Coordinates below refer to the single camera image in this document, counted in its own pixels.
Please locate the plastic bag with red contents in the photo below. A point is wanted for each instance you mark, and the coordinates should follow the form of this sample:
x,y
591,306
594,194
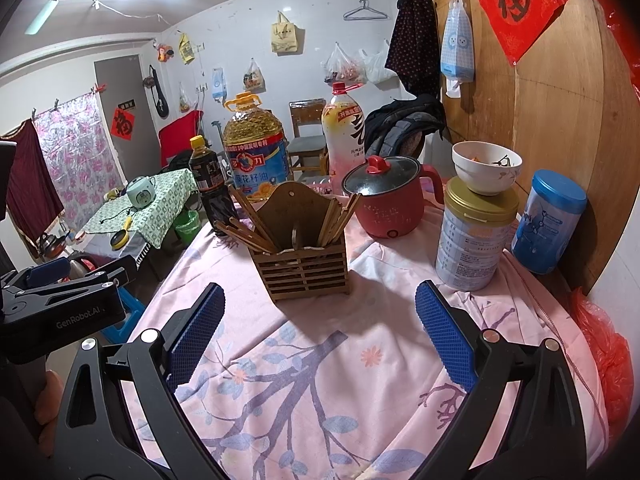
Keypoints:
x,y
342,67

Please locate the yellow round object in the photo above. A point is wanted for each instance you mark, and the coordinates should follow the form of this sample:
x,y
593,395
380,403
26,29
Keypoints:
x,y
121,237

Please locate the blue plastic stool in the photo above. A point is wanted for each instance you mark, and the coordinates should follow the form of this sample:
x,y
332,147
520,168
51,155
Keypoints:
x,y
131,305

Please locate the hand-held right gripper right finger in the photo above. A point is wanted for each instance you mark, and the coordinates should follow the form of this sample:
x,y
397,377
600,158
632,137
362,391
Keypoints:
x,y
447,335

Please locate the metal kettle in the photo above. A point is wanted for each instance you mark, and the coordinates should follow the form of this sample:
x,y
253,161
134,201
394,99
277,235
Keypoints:
x,y
50,246

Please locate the small clear hanging bag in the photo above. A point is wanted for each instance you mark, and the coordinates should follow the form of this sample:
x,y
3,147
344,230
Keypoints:
x,y
185,100

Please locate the dark red hanging cloth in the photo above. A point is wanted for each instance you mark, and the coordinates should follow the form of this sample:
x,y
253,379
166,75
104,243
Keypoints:
x,y
30,185

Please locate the white drink bottle red cap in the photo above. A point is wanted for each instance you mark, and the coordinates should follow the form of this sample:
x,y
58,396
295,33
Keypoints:
x,y
342,140

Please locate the blue and white hanging bag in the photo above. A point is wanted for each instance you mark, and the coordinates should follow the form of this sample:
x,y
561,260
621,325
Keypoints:
x,y
457,45

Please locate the white ceramic bowl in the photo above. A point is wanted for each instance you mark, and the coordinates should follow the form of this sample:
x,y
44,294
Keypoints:
x,y
485,175

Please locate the green plastic bucket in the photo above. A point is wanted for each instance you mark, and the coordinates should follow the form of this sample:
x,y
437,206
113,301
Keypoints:
x,y
186,230

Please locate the pink floral tablecloth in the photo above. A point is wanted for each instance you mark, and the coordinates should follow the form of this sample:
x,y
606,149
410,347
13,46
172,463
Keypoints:
x,y
350,360

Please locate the pink floral curtain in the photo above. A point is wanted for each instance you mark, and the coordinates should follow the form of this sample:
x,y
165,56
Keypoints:
x,y
80,160

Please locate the small blue hanging packet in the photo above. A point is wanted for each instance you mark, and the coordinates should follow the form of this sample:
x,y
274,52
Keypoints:
x,y
218,85

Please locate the black hanging bag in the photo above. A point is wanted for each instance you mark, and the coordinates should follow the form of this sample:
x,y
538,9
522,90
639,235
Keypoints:
x,y
160,102

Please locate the red door decoration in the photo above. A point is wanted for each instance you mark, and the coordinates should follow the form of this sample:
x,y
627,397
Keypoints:
x,y
122,122

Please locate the orange plush toy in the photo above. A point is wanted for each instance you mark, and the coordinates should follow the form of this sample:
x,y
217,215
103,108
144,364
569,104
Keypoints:
x,y
165,52

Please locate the yellow tote bag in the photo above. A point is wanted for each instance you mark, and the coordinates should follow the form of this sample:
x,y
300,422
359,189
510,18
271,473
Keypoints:
x,y
286,35

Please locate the clear plastic bag with snacks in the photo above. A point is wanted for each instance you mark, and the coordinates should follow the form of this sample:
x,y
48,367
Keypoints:
x,y
254,79

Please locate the mint green rice cooker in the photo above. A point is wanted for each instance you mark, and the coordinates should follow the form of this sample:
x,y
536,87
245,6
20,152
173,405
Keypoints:
x,y
138,192

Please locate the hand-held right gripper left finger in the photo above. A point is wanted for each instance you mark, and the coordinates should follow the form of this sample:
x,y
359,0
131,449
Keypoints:
x,y
195,335

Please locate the group of wooden chopsticks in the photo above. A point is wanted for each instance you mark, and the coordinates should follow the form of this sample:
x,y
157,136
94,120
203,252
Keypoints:
x,y
252,240

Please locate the white plastic bag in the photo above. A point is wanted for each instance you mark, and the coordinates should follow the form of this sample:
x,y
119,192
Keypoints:
x,y
380,65

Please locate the grey door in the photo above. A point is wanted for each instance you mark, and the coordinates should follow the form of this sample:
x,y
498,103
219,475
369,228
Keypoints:
x,y
125,80

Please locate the side table with green cloth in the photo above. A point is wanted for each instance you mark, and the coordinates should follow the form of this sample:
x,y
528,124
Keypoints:
x,y
165,200

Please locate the wooden utensil holder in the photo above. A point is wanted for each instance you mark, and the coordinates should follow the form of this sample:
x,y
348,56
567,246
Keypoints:
x,y
300,272

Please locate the red cloth cover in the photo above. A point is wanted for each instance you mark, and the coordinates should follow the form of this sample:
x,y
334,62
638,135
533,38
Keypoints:
x,y
180,137

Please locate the dark dotted hanging cloth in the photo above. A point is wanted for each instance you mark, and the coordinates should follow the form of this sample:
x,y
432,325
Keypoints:
x,y
412,35

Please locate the person's left hand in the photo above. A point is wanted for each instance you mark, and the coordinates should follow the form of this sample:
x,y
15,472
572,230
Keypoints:
x,y
47,410

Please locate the red paper wall decoration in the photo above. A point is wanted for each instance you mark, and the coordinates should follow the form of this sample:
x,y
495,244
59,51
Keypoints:
x,y
520,5

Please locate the dark soy sauce bottle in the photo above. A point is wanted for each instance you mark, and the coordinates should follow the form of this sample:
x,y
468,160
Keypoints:
x,y
212,195

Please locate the wooden chair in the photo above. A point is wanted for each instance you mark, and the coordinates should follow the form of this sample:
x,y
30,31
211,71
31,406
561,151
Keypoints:
x,y
307,125

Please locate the yellow cooking oil jug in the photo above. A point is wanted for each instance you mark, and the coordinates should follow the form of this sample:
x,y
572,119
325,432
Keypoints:
x,y
255,155

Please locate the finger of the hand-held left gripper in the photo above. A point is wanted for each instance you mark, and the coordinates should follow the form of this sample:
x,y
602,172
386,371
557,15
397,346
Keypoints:
x,y
47,272
85,285

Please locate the red electric cooking pot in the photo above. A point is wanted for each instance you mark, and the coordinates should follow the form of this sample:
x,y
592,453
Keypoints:
x,y
395,210

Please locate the blue plastic canister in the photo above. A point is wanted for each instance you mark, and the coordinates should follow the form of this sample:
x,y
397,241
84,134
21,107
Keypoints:
x,y
545,225

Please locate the milk powder tin gold lid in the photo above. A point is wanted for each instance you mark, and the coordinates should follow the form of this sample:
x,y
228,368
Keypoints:
x,y
472,245

